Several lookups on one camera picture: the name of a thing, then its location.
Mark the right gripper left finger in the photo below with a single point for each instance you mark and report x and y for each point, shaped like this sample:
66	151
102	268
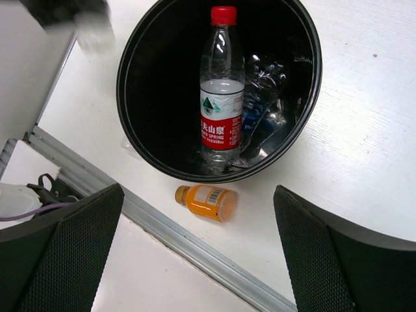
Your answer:
55	262

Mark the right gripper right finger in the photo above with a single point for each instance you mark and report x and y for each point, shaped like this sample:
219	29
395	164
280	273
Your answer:
337	265

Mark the blue label water bottle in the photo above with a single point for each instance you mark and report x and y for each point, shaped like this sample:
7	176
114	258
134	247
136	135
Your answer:
260	107

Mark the red label water bottle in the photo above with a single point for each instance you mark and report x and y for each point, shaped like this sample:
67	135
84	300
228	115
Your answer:
222	75

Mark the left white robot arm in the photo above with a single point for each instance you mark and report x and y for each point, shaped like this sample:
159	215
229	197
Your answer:
89	19

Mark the black plastic waste bin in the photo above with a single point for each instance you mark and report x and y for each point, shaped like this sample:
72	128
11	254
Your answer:
157	89

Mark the orange juice bottle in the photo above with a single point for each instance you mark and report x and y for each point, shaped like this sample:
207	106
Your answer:
208	202

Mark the aluminium front rail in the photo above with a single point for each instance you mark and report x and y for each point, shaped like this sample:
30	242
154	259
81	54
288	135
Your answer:
85	178

